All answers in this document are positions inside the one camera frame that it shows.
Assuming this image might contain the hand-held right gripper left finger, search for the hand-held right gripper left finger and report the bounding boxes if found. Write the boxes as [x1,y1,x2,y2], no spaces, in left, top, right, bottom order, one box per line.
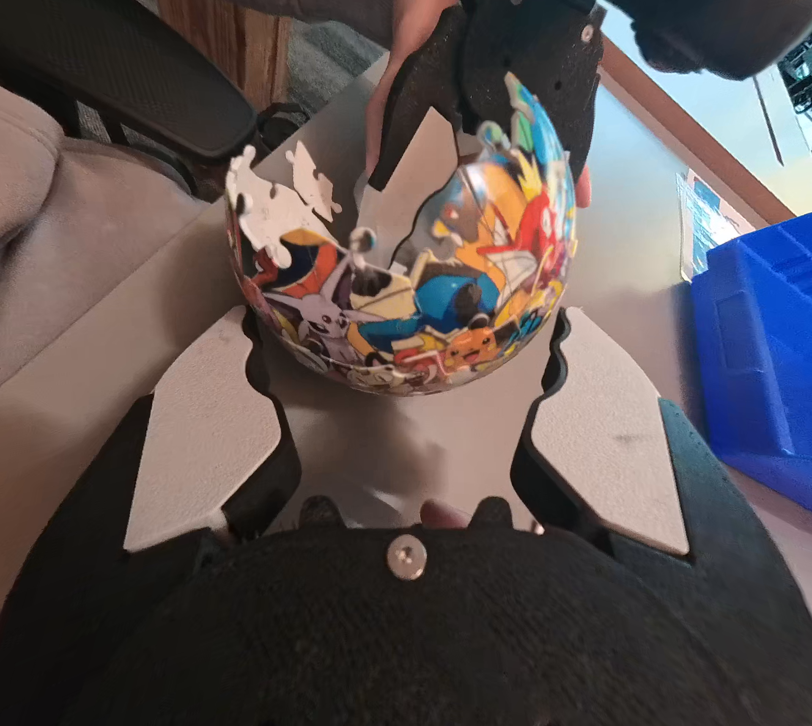
[123,304,302,552]

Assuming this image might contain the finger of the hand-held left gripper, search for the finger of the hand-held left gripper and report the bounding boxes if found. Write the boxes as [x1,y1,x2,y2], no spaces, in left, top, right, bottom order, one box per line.
[458,8,606,170]
[369,5,475,192]

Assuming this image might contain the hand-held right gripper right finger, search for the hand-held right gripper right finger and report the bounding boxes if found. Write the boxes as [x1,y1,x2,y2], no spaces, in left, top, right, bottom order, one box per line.
[510,306,692,556]

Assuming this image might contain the colourful cartoon puzzle ball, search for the colourful cartoon puzzle ball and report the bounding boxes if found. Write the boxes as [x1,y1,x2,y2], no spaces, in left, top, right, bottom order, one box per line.
[225,72,581,398]

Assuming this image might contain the person's right hand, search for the person's right hand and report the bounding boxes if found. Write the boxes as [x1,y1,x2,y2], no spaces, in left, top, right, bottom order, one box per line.
[420,499,470,530]

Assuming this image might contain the blue plastic bin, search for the blue plastic bin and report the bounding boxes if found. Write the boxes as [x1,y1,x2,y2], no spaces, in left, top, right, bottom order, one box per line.
[690,212,812,511]

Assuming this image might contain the wooden table leg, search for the wooden table leg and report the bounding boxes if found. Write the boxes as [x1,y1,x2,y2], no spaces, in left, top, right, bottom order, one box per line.
[155,0,293,111]

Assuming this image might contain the person's leg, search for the person's leg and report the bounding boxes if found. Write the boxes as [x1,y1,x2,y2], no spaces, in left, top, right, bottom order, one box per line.
[0,85,213,387]

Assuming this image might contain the printed instruction sheet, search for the printed instruction sheet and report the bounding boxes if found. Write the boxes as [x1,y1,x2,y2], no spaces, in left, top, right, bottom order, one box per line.
[675,168,757,284]

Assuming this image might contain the black office chair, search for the black office chair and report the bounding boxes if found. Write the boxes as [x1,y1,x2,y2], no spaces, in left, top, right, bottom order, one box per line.
[0,0,312,200]

